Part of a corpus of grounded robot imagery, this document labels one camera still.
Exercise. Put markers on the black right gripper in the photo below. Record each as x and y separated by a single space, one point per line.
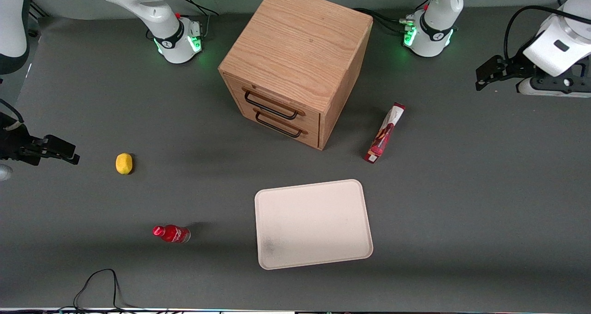
13 145

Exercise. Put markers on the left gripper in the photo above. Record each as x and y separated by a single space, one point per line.
515 67

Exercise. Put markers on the red cookie box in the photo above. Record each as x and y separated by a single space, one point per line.
384 134

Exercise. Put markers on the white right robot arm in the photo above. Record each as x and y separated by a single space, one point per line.
138 0

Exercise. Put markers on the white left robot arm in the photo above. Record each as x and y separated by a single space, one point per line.
433 38

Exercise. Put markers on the beige rectangular tray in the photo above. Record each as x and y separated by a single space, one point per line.
311 224

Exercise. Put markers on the yellow lemon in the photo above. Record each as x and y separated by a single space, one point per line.
123 163

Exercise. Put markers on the red soda bottle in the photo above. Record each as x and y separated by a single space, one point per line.
173 233

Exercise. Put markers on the oak wooden drawer cabinet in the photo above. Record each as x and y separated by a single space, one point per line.
300 41

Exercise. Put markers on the shorter wooden drawer front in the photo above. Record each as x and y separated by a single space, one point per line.
281 122

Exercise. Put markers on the taller wooden drawer front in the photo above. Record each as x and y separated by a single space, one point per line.
277 99

